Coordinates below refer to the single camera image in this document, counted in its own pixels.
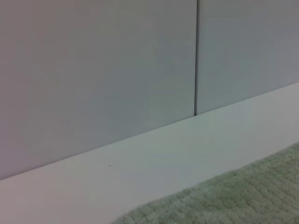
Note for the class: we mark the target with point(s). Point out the green terry towel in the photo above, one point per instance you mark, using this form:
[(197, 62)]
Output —
[(233, 198)]

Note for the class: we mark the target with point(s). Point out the black wall seam strip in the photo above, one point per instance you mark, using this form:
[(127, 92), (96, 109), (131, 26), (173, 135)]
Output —
[(196, 58)]

